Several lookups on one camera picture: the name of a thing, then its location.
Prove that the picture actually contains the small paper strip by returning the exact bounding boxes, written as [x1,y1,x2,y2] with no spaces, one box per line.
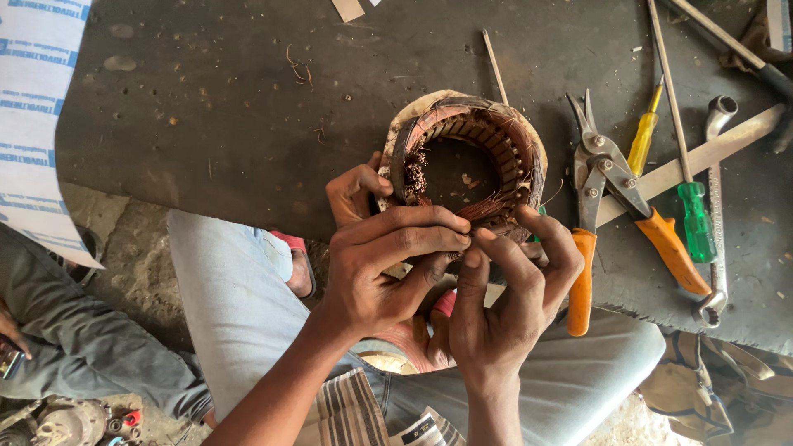
[330,0,366,24]

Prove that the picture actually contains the person's left hand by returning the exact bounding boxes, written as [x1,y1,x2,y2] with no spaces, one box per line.
[311,152,472,352]

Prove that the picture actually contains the person's grey trousers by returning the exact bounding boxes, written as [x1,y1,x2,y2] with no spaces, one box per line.
[167,209,667,446]

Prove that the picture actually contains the green handled screwdriver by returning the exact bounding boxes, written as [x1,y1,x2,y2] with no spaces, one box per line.
[646,0,719,265]

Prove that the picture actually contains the thin wooden stick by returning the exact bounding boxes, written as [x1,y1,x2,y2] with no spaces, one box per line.
[482,29,510,106]

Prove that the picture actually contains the person's right hand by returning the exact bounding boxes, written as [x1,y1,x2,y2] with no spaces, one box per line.
[449,204,585,382]

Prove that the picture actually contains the red sandal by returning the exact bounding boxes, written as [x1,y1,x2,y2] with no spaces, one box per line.
[269,230,317,300]

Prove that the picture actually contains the white printed paper sheet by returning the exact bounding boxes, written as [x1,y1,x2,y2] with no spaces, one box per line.
[0,0,104,270]

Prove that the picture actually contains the flat metal bar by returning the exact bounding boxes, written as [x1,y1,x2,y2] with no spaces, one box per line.
[595,103,786,228]

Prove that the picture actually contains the steel combination wrench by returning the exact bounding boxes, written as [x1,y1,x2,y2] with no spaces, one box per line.
[692,95,739,329]

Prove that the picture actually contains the orange handled tin snips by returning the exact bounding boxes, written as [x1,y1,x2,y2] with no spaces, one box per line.
[565,88,713,338]

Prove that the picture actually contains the copper wound motor stator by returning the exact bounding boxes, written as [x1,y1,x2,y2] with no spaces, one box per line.
[378,90,550,245]

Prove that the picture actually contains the black handled long tool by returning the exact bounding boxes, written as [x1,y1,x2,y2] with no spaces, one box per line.
[669,0,793,103]

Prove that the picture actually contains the phone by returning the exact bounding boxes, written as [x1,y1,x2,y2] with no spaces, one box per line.
[0,337,26,380]

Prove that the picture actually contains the copper wire scraps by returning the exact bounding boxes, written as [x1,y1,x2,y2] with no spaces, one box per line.
[285,43,314,88]

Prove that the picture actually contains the heap of motor parts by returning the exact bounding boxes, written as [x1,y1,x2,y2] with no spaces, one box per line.
[0,396,145,446]

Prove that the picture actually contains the yellow handled screwdriver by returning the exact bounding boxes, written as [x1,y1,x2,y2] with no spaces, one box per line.
[627,76,665,178]

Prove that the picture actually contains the tan canvas bag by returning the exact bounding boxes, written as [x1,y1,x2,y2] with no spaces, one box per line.
[638,330,793,446]

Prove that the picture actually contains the striped cloth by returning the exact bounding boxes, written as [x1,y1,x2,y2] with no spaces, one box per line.
[311,367,467,446]

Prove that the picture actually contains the dirty brown cloth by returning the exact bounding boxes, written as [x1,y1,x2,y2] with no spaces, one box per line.
[719,0,793,76]

